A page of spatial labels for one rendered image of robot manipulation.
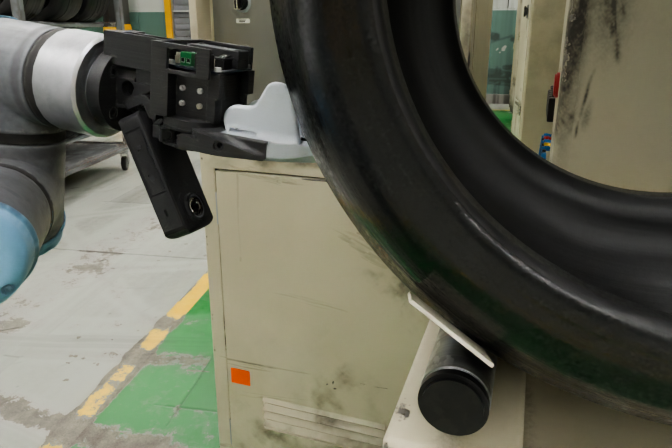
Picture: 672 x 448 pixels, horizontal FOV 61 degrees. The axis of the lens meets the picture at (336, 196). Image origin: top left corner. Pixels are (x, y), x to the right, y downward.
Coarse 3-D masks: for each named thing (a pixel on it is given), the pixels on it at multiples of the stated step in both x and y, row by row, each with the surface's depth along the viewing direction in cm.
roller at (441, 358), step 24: (432, 360) 37; (456, 360) 36; (480, 360) 37; (432, 384) 35; (456, 384) 34; (480, 384) 35; (432, 408) 35; (456, 408) 35; (480, 408) 34; (456, 432) 35
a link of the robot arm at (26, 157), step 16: (0, 144) 51; (16, 144) 51; (32, 144) 52; (48, 144) 53; (64, 144) 56; (0, 160) 50; (16, 160) 51; (32, 160) 52; (48, 160) 54; (64, 160) 56; (48, 176) 53; (64, 176) 57; (48, 192) 51; (64, 192) 58; (64, 224) 58; (48, 240) 56
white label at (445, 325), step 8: (408, 296) 35; (416, 296) 37; (416, 304) 33; (424, 304) 36; (424, 312) 33; (432, 312) 35; (432, 320) 33; (440, 320) 34; (448, 328) 33; (456, 328) 36; (456, 336) 33; (464, 336) 35; (464, 344) 33; (472, 344) 34; (472, 352) 33; (480, 352) 33; (488, 360) 33
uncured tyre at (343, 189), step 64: (320, 0) 30; (384, 0) 31; (448, 0) 53; (320, 64) 31; (384, 64) 30; (448, 64) 55; (320, 128) 34; (384, 128) 31; (448, 128) 56; (384, 192) 32; (448, 192) 30; (512, 192) 55; (576, 192) 54; (640, 192) 54; (384, 256) 36; (448, 256) 32; (512, 256) 30; (576, 256) 53; (640, 256) 52; (448, 320) 37; (512, 320) 32; (576, 320) 30; (640, 320) 29; (576, 384) 33; (640, 384) 30
